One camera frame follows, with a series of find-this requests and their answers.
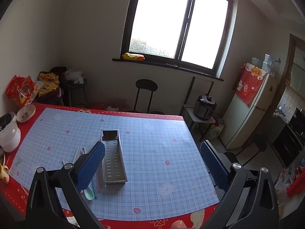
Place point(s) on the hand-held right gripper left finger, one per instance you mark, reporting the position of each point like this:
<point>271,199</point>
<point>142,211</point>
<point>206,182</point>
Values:
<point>91,164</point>

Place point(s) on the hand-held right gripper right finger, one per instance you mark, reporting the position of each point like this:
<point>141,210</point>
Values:
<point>214,164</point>

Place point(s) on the blue chopstick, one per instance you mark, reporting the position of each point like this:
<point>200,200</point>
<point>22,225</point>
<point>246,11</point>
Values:
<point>76,153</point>

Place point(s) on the metal utensil tray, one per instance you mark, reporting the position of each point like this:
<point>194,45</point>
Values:
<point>112,162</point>

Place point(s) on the green spoon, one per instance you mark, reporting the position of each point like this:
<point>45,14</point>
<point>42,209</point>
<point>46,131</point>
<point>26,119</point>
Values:
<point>89,193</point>

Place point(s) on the white lidded pot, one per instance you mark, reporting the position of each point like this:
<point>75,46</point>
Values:
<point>9,136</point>

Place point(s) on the white bowl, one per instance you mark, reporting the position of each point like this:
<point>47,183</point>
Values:
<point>25,114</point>

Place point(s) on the bowl with food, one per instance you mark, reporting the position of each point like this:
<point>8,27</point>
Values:
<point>2,155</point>

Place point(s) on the green white bag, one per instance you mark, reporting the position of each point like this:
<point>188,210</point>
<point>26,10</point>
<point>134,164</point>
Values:
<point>215,130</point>

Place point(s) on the red snack bag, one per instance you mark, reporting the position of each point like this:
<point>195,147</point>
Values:
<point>19,88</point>

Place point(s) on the clear snack packet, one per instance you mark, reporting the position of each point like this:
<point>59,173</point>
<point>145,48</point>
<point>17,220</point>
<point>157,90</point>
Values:
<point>37,88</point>

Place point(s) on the black round-back chair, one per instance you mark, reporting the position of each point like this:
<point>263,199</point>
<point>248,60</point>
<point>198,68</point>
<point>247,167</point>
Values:
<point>259,143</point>

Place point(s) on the cream refrigerator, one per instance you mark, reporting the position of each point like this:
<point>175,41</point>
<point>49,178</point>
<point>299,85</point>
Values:
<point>245,121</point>

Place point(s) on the white mug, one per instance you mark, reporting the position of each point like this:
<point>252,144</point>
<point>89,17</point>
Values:
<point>3,175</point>

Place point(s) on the pressure cooker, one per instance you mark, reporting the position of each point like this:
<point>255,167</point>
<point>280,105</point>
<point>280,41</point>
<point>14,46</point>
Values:
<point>205,109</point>

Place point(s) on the small white side table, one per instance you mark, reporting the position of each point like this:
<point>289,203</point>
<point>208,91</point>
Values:
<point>190,113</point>

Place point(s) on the yellow clothes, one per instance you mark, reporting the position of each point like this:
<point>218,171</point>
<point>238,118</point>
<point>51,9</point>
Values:
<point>48,81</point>

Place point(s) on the blue plaid table mat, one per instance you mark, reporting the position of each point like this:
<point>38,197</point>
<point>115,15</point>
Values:
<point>154,148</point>

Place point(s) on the dark stool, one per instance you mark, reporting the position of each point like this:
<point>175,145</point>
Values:
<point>76,93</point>

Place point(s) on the black kitchen oven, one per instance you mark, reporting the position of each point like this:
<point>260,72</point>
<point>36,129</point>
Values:
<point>288,143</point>

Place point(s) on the white plastic bag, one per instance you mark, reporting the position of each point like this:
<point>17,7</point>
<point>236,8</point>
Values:
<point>73,75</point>

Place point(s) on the red printed cloth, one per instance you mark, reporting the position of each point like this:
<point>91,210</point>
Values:
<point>250,88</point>

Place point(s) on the black round stool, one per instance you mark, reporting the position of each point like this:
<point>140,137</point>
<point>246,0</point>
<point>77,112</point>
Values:
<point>146,85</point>

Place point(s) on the dark window sill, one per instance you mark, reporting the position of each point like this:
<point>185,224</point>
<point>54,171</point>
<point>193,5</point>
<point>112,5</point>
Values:
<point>190,70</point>

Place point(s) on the clear plastic container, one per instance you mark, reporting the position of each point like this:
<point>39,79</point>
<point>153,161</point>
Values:
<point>257,62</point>

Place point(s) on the yellow packet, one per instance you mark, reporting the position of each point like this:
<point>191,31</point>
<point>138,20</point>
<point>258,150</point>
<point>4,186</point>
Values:
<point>133,56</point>

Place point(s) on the stack of clear containers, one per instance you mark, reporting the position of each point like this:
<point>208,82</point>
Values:
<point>268,62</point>

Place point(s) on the dark framed window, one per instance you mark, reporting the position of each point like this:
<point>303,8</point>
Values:
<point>185,28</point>

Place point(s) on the wooden door frame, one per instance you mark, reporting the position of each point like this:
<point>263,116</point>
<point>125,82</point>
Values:
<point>283,81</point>

